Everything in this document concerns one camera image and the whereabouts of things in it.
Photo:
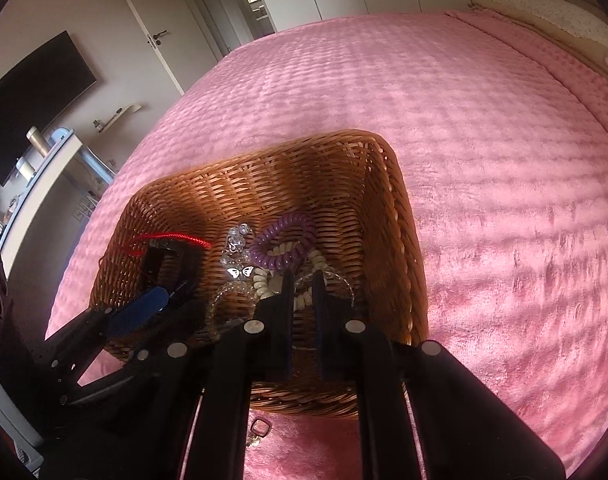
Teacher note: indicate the steel thermos bottle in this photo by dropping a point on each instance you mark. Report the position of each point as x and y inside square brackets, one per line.
[38, 141]

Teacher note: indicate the light blue desk object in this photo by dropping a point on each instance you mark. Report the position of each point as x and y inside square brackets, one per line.
[63, 136]

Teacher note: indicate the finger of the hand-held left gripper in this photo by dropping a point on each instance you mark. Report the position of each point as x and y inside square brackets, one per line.
[191, 265]
[134, 310]

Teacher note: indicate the small wooden wall shelf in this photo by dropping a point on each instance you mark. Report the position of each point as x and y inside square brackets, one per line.
[116, 117]

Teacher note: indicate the beige quilt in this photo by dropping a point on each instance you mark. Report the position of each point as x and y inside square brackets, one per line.
[558, 45]

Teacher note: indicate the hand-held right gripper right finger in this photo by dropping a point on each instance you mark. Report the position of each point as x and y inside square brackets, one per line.
[321, 335]

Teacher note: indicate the white door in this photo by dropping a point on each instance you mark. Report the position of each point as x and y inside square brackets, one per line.
[159, 15]

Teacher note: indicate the white curved desk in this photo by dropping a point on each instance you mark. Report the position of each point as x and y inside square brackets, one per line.
[49, 180]

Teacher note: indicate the black wall television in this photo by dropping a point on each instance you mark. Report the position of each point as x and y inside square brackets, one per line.
[29, 105]

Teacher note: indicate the brown wicker basket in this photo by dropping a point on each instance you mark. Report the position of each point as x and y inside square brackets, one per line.
[334, 190]

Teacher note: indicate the white dotted pillow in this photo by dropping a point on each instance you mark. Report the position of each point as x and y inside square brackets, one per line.
[543, 12]

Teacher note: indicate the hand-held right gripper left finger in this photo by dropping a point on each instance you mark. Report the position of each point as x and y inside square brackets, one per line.
[284, 330]

